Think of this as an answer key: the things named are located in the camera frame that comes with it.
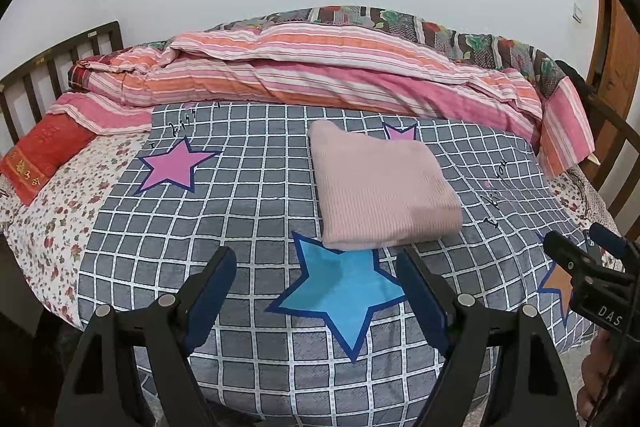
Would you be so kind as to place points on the dark floral patchwork quilt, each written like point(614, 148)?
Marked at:
point(450, 37)

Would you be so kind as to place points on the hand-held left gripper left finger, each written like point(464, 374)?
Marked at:
point(210, 297)

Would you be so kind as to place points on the pink ribbed sweater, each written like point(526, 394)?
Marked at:
point(380, 187)

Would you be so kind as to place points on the wooden door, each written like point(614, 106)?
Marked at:
point(622, 47)

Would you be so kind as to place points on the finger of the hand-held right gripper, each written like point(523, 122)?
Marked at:
point(567, 254)
point(607, 239)

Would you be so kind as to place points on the person's right hand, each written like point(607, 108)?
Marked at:
point(597, 382)

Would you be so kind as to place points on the pink orange striped quilt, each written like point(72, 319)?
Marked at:
point(325, 77)

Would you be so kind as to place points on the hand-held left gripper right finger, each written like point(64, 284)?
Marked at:
point(425, 302)

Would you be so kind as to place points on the grey checked star blanket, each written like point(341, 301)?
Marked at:
point(240, 217)

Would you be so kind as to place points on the red plaid cloth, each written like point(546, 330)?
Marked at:
point(82, 74)

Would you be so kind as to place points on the dark wooden footboard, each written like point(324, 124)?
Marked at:
point(615, 122)

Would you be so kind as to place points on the red embroidered pillow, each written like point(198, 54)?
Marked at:
point(40, 152)

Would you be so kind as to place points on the dark wooden headboard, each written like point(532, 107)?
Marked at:
point(60, 49)

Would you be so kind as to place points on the white wall switch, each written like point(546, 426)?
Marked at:
point(577, 12)

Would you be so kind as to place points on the floral bed sheet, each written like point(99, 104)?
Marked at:
point(65, 217)

